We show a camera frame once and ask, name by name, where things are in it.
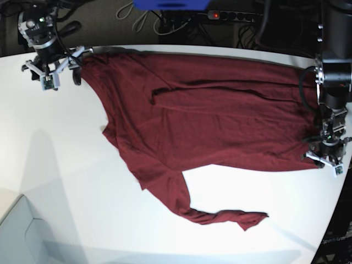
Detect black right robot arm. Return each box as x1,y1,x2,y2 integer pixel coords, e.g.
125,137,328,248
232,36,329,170
18,1,85,90

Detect black power strip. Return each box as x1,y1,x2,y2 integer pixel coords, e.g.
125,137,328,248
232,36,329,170
206,10,262,23

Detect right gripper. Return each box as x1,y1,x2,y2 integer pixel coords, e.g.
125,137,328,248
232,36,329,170
30,40,81,85

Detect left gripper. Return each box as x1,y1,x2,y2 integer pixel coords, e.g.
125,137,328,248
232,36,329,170
310,140,345,162

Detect blue box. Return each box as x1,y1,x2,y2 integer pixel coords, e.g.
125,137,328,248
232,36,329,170
133,0,210,10

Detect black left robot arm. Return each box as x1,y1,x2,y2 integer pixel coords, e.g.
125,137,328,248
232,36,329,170
255,1,351,167

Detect white bin at corner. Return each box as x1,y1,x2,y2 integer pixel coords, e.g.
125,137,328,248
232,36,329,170
1,196,49,263

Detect dark red t-shirt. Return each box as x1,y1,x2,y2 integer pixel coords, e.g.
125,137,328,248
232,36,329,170
81,53,318,230

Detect white cable loops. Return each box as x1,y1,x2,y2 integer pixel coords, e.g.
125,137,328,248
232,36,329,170
116,2,193,36

